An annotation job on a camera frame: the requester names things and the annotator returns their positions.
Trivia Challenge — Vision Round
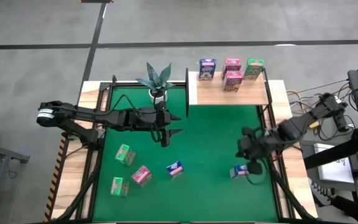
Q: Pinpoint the Frosted Flakes cereal box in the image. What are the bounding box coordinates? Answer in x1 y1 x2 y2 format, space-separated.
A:
229 164 250 179
198 58 217 82
166 160 185 179

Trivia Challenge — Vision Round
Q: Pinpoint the yellow black hazard tape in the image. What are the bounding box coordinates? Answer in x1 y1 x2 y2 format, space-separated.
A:
44 132 70 222

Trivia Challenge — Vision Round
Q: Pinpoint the yellow power cable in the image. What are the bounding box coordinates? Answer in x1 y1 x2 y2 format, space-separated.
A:
287 89 320 130

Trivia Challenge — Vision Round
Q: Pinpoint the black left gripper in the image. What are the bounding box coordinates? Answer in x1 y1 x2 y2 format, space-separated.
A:
150 101 184 148

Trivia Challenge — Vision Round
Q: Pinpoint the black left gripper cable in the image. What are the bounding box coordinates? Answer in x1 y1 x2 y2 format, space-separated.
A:
149 126 164 144

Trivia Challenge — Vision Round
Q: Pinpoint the white panel with grey border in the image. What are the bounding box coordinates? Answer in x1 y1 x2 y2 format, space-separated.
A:
313 142 356 184

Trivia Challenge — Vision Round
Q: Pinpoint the Raisin Bran cereal box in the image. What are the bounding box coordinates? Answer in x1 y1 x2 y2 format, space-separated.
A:
222 70 244 93
222 58 242 74
131 165 153 188

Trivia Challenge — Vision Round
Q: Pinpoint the black frame beam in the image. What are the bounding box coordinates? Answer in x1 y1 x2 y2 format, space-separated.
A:
303 123 358 170

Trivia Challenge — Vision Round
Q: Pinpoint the green snake plant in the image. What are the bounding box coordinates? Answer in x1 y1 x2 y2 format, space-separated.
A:
135 61 176 94

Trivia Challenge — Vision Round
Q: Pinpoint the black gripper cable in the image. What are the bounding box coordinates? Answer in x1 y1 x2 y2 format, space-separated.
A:
149 126 164 144
246 158 269 186

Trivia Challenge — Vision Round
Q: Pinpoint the Apple Jacks cereal box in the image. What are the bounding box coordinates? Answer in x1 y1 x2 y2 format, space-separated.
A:
243 58 265 81
109 176 131 198
114 143 137 166

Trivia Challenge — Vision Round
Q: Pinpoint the wooden shelf with black frame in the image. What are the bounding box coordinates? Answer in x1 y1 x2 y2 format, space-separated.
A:
185 67 273 118

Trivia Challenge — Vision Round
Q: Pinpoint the person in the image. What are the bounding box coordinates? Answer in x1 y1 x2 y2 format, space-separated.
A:
310 179 358 224

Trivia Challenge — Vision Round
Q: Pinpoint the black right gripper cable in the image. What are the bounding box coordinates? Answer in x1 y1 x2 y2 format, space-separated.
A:
246 158 269 186

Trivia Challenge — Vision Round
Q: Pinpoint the black table frame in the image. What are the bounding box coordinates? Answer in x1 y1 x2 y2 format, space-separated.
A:
50 74 318 224

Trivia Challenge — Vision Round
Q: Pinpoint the white plant pot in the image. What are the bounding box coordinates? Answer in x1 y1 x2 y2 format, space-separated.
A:
149 88 168 105

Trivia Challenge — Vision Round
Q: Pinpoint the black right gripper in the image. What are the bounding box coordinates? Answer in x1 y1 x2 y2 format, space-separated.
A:
235 126 278 175

